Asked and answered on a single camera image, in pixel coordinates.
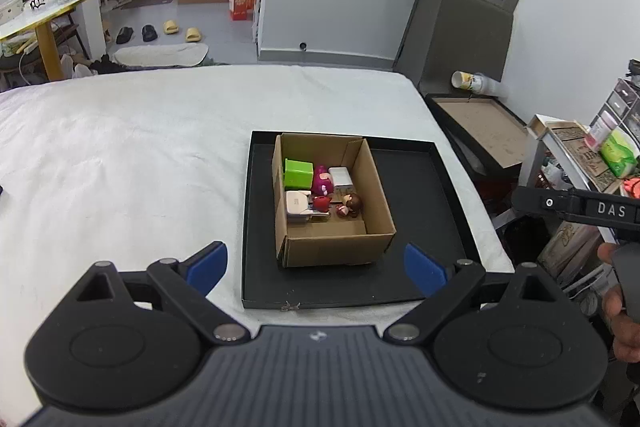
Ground brown haired girl figurine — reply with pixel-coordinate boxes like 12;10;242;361
335;193;362;218

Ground cream white toy figure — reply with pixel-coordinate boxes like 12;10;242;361
285;190;314;222

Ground brown cardboard box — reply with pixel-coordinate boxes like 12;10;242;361
271;133;396;269

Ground red blue small figurine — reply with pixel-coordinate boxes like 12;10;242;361
310;195;332;219

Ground white charger plug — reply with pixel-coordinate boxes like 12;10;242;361
329;166;354;197

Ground green cube toy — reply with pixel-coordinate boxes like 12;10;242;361
283;158;314;191

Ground magenta dinosaur costume figurine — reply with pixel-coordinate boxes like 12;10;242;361
311;165;334;197

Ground person right hand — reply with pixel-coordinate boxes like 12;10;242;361
598;241;640;363

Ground black shallow tray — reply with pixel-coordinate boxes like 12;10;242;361
242;131;480;311

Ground green tissue pack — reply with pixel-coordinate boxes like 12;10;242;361
600;129;639;179

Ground white shelf rack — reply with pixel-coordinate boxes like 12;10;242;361
517;115;639;243

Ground grey drawer organizer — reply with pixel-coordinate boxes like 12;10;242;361
591;78;640;140

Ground black framed cork board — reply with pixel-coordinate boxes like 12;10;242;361
423;94;527;181

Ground white bed blanket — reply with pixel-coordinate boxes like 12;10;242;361
1;65;512;426

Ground stacked paper cups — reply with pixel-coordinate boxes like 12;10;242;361
451;70;501;96

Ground grey padded panel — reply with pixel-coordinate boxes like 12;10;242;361
394;0;513;94

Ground white floor mat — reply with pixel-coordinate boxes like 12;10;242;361
114;42;209;68

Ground yellow slipper right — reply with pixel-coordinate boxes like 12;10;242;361
186;27;202;43

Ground yellow slipper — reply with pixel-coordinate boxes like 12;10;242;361
186;27;202;43
163;20;180;35

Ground black slipper right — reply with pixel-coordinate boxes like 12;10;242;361
141;24;157;42

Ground black slipper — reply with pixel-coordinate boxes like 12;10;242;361
141;24;157;42
116;26;134;46

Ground yellow slipper left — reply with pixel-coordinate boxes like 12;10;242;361
163;20;180;35

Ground black slipper left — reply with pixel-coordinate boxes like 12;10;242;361
116;26;134;46

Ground orange cardboard box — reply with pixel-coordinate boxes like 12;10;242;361
229;0;255;22

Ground round white yellow table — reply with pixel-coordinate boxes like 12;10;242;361
0;0;87;81

